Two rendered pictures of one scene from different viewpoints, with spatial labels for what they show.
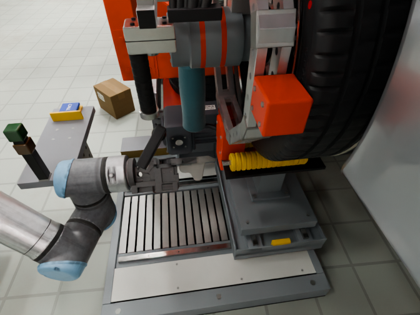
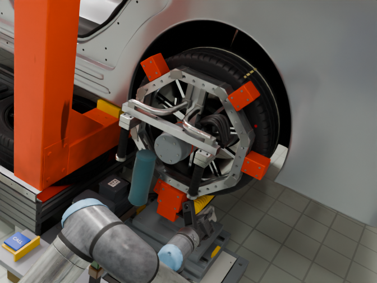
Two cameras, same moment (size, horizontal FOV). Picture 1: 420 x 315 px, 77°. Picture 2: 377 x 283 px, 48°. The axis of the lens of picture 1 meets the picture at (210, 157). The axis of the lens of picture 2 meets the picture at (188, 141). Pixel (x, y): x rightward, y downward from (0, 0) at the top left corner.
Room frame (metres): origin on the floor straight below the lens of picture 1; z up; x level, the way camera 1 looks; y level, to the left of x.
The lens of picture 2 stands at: (-0.09, 1.30, 1.75)
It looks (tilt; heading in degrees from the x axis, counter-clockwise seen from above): 31 degrees down; 300
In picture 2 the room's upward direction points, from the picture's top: 14 degrees clockwise
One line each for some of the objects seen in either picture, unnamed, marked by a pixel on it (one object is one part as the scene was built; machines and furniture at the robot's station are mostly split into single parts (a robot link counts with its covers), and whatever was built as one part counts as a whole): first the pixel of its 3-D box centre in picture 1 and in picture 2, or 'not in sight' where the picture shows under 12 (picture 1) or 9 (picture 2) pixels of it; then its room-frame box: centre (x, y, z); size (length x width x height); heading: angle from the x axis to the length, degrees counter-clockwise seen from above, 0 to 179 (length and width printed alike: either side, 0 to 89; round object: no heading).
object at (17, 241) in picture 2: (69, 109); (17, 242); (0.94, 0.59, 0.47); 0.07 x 0.07 x 0.02; 8
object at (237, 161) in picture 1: (267, 158); (205, 196); (0.60, -0.19, 0.51); 0.29 x 0.06 x 0.06; 98
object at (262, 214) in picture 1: (269, 169); (183, 208); (0.73, -0.24, 0.32); 0.40 x 0.30 x 0.28; 8
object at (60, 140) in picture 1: (62, 141); (50, 270); (0.77, 0.57, 0.44); 0.43 x 0.17 x 0.03; 8
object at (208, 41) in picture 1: (209, 38); (180, 140); (0.70, 0.00, 0.85); 0.21 x 0.14 x 0.14; 98
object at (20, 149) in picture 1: (24, 145); (96, 269); (0.57, 0.54, 0.59); 0.04 x 0.04 x 0.04; 8
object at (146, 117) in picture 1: (144, 84); (196, 179); (0.51, 0.14, 0.83); 0.04 x 0.04 x 0.16
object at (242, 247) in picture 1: (262, 197); (175, 234); (0.73, -0.24, 0.13); 0.50 x 0.36 x 0.10; 8
